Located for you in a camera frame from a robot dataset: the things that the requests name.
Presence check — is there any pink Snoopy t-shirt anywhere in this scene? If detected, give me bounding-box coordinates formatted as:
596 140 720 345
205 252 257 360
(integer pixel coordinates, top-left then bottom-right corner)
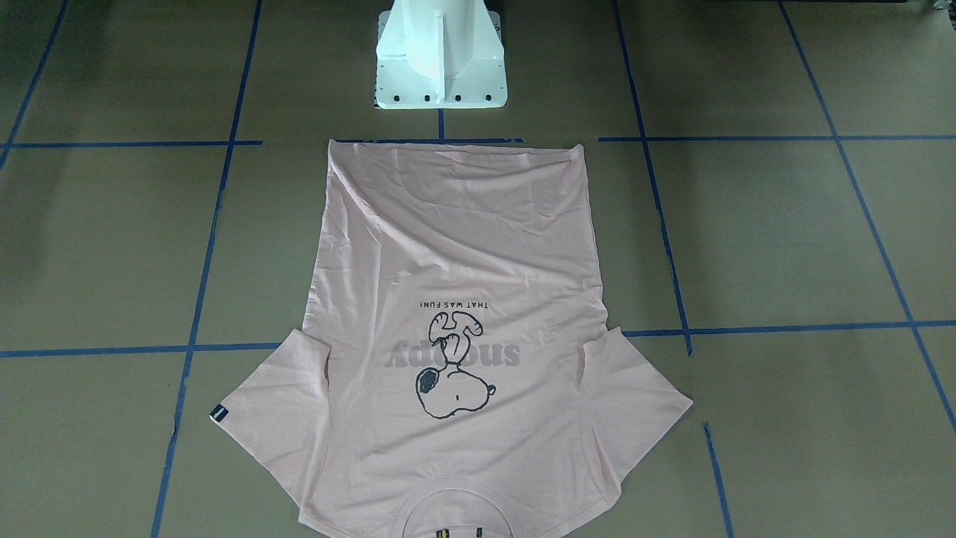
211 142 691 537

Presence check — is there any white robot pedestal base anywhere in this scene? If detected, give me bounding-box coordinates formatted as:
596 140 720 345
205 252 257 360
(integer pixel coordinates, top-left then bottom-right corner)
373 1 509 110

